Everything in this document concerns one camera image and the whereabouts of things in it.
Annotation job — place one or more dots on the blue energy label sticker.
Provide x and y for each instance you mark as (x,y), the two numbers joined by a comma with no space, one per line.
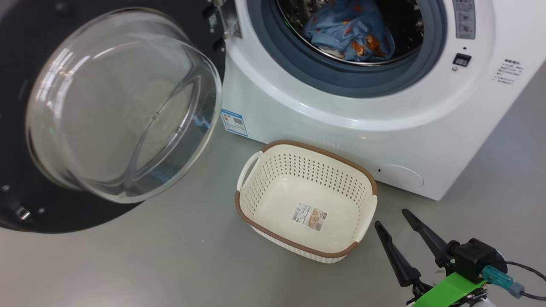
(234,123)

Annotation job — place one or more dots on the grey warning label sticker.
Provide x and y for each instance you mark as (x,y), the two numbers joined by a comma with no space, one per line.
(464,19)

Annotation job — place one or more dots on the black door latch socket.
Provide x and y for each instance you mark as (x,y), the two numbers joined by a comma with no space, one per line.
(462,59)

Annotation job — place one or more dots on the round white filter cover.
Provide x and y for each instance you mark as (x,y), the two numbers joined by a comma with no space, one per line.
(401,175)

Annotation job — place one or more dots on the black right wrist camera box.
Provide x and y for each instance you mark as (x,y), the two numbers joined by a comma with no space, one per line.
(473,258)

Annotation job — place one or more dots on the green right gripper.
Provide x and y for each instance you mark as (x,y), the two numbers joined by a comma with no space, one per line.
(452,290)

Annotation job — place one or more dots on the blue patterned garment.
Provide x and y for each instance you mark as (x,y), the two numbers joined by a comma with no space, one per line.
(345,30)

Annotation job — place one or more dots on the white front-load washing machine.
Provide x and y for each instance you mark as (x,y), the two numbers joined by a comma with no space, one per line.
(341,123)

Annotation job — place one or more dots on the paper product label in basket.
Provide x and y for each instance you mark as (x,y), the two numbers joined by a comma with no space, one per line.
(309,217)

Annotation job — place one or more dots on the silver metal door hinge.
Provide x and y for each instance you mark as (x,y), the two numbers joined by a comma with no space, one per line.
(230,21)

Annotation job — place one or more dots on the black round glass washer door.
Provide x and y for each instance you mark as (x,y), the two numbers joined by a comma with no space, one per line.
(106,106)

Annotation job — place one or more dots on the perforated steel washer drum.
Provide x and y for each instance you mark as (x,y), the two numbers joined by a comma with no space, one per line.
(405,34)

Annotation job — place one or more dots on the white cloth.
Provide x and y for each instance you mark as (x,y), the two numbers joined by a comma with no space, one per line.
(335,53)

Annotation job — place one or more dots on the cream laundry basket brown rim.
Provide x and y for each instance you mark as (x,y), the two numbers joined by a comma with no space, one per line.
(273,204)

